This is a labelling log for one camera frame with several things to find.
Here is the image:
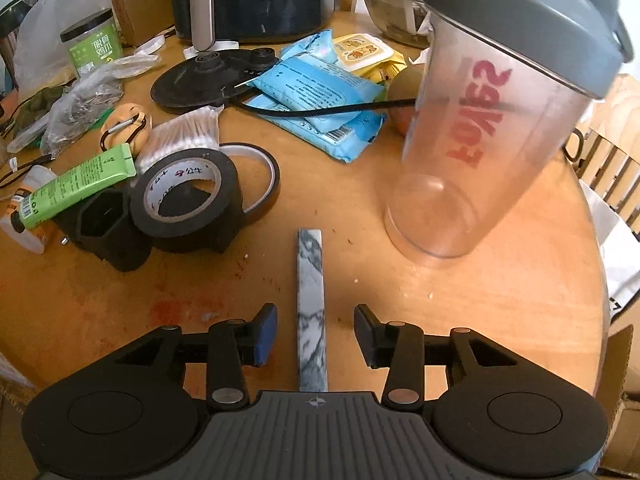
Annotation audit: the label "black kettle base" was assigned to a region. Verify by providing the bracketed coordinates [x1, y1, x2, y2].
[151, 48, 279, 110]

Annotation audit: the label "yellow earphone case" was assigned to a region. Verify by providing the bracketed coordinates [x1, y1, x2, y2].
[99, 103, 152, 157]

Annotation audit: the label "black electrical tape roll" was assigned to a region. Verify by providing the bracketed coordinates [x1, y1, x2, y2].
[129, 148, 243, 254]

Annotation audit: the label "marble pattern bar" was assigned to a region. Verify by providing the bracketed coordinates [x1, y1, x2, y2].
[296, 229, 329, 392]

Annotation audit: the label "black hexagonal holder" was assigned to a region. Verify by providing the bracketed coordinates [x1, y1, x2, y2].
[53, 186, 152, 272]

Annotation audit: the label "black kettle power cord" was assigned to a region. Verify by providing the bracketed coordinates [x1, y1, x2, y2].
[232, 94, 419, 120]

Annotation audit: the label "yellow snack packet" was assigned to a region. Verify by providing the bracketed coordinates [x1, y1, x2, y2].
[333, 32, 407, 84]

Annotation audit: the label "kiwi fruit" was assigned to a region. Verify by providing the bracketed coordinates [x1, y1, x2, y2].
[387, 64, 424, 136]

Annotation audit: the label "glass jar green label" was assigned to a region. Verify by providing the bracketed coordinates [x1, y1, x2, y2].
[60, 9, 122, 77]

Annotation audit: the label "green tube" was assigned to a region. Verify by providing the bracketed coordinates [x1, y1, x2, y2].
[10, 144, 137, 233]

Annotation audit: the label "cotton swab bag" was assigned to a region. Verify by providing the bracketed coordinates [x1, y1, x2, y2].
[136, 106, 224, 174]

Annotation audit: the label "large clear plastic bag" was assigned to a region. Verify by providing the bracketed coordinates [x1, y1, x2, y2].
[14, 0, 111, 94]

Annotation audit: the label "clear shaker bottle grey lid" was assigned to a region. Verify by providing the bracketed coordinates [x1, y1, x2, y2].
[385, 0, 634, 261]

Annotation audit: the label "wooden chair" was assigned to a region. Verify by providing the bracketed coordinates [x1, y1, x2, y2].
[564, 75, 639, 234]

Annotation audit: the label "steel kettle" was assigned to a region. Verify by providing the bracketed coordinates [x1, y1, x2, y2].
[0, 0, 38, 88]

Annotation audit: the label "clear bag dark contents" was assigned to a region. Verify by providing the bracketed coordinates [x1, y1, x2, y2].
[40, 53, 160, 158]

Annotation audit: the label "amber kapton tape roll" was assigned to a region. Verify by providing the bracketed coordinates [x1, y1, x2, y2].
[220, 142, 281, 226]

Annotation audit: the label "blue wet wipes pack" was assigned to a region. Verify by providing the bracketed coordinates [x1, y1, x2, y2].
[246, 29, 384, 162]

